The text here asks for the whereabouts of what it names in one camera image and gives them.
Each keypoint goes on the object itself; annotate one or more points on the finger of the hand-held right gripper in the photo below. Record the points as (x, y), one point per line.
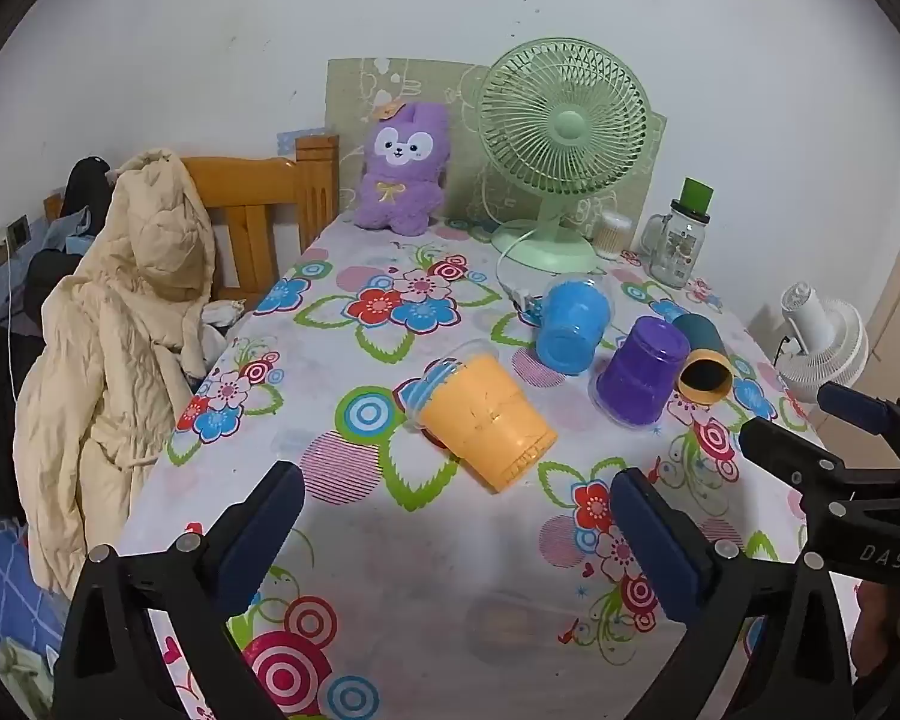
(853, 405)
(787, 450)

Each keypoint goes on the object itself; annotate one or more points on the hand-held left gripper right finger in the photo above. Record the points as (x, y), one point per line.
(656, 540)

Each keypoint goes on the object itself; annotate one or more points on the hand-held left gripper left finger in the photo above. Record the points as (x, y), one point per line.
(259, 532)

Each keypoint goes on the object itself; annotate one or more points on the orange cup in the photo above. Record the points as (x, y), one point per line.
(487, 420)

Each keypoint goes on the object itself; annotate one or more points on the dark teal cup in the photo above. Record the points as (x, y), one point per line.
(705, 367)

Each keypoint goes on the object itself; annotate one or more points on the purple cup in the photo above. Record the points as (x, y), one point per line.
(641, 375)

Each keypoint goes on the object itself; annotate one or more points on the blue cup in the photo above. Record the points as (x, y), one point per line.
(570, 322)

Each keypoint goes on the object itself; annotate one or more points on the person's right hand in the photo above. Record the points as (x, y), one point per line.
(896, 630)

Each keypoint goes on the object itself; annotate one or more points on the white fan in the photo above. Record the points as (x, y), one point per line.
(825, 349)

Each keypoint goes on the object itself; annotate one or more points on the floral tablecloth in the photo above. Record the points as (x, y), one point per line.
(420, 540)

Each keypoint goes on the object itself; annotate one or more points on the white crumpled cloth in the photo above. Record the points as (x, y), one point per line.
(221, 313)

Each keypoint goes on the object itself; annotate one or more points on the beige padded jacket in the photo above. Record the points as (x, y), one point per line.
(112, 360)

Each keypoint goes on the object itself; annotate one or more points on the glass jar with green lid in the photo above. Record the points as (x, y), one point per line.
(679, 244)

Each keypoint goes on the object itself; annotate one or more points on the blue plaid cloth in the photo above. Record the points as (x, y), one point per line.
(4, 585)

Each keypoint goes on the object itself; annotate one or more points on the clear cotton swab container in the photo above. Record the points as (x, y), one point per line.
(615, 234)

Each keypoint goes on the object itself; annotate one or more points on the dark clothes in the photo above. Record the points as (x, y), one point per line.
(0, 390)

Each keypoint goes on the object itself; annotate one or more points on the wooden chair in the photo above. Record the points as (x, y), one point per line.
(251, 202)

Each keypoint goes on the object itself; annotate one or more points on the purple plush toy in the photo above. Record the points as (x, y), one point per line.
(401, 172)

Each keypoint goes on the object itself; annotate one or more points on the green table fan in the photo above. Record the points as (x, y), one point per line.
(566, 127)

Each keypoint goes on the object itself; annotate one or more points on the blue dotted paper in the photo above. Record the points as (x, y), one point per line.
(291, 141)

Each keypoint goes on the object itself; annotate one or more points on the wall socket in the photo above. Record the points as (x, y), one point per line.
(11, 238)

